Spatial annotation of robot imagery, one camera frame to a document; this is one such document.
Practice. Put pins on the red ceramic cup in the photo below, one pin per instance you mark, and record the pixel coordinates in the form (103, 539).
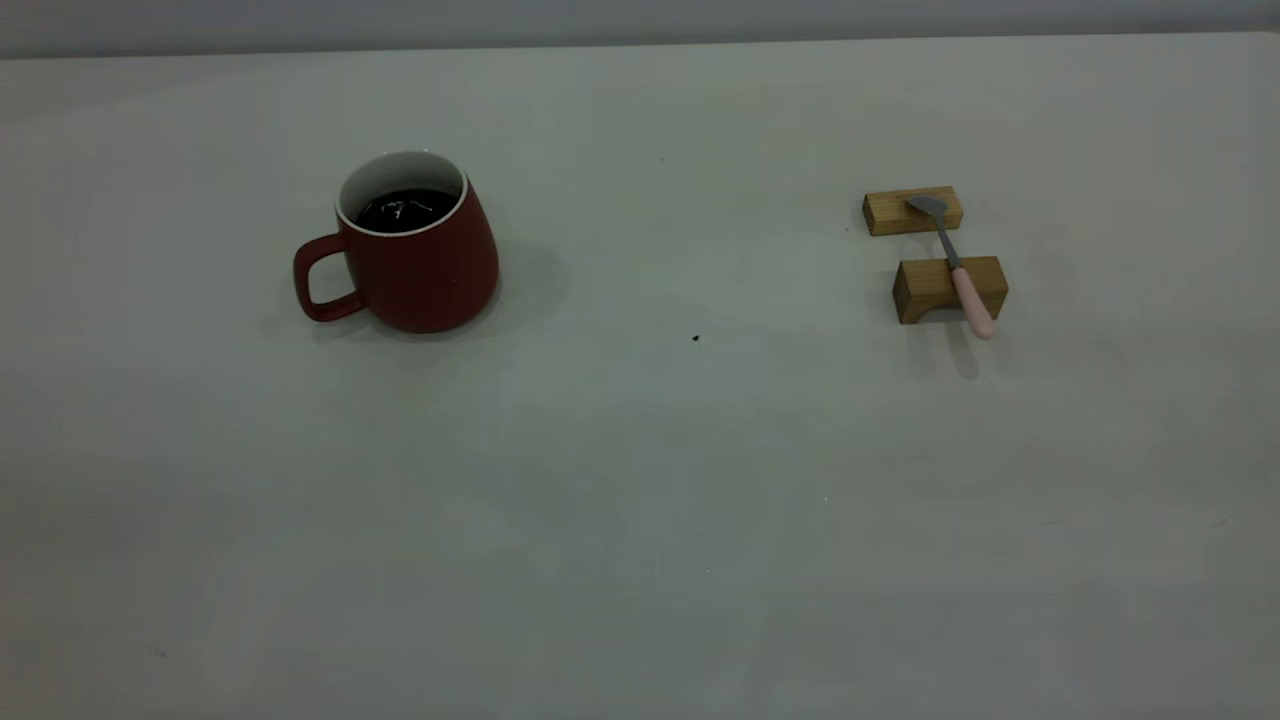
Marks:
(420, 275)

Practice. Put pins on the flat wooden block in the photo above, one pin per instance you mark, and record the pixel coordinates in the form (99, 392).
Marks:
(890, 212)

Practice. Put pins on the arched wooden block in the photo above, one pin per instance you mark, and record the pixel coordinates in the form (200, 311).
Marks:
(930, 280)

